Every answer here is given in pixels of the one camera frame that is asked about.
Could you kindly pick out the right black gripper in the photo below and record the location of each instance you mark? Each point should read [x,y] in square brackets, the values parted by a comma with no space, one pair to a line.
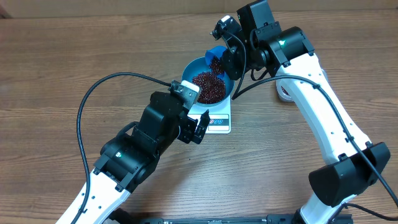
[233,64]

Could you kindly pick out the clear plastic food container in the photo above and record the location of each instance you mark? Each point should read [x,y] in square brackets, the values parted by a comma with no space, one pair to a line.
[282,93]

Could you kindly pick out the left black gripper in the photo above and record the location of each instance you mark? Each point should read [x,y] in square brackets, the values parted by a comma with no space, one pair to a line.
[187,135]

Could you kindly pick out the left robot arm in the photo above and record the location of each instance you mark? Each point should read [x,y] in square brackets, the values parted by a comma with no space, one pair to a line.
[133,155]

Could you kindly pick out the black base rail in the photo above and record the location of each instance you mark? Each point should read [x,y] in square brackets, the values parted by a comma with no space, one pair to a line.
[120,216]

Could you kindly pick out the red beans in scoop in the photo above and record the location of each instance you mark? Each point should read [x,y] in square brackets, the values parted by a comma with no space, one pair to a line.
[215,66]

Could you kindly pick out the red beans in bowl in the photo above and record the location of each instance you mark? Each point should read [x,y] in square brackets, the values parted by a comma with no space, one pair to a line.
[213,89]

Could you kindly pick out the white digital kitchen scale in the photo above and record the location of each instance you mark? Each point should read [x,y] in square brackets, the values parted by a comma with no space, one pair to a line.
[219,113]

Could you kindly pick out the teal blue bowl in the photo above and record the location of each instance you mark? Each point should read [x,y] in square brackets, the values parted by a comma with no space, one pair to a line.
[199,65]

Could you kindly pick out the red adzuki beans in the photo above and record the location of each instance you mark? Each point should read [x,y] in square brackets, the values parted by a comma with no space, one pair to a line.
[284,91]

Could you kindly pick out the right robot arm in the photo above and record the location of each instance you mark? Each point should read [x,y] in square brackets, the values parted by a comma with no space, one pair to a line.
[255,41]

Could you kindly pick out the blue plastic measuring scoop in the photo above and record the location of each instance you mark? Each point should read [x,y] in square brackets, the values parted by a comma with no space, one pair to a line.
[215,52]

